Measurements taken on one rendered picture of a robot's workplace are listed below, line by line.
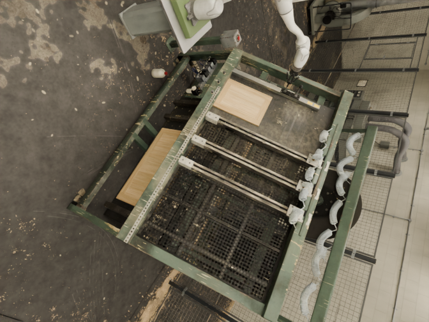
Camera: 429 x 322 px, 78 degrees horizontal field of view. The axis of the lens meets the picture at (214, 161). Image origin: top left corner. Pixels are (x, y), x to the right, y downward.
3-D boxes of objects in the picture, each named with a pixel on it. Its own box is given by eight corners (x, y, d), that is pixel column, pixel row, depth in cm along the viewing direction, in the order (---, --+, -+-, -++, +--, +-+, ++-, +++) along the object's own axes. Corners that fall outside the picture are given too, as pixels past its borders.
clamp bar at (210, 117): (209, 113, 256) (210, 98, 234) (324, 166, 242) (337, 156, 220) (203, 121, 252) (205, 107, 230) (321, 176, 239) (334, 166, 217)
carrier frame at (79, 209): (179, 52, 330) (236, 48, 284) (221, 124, 433) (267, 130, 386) (66, 208, 249) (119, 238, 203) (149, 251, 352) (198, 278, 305)
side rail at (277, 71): (242, 59, 293) (244, 51, 283) (336, 99, 280) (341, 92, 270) (240, 62, 290) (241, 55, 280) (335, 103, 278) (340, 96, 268)
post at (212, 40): (170, 40, 315) (223, 35, 273) (173, 45, 320) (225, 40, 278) (168, 43, 313) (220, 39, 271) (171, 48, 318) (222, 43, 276)
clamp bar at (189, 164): (182, 156, 237) (181, 145, 215) (307, 216, 223) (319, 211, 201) (177, 165, 233) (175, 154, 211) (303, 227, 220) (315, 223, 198)
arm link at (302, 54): (303, 69, 230) (305, 59, 236) (310, 56, 216) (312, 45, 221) (291, 66, 231) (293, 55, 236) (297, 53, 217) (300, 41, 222)
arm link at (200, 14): (189, 7, 213) (211, 4, 201) (199, -8, 218) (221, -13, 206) (199, 25, 226) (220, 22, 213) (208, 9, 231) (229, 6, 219)
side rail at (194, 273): (137, 236, 214) (134, 234, 204) (262, 303, 202) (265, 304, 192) (131, 245, 211) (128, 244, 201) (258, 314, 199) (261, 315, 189)
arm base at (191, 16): (180, 7, 213) (186, 7, 210) (195, -7, 222) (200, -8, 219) (190, 29, 226) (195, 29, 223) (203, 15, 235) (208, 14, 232)
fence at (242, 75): (233, 70, 278) (234, 68, 274) (318, 107, 267) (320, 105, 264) (232, 73, 276) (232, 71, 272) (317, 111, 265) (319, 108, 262)
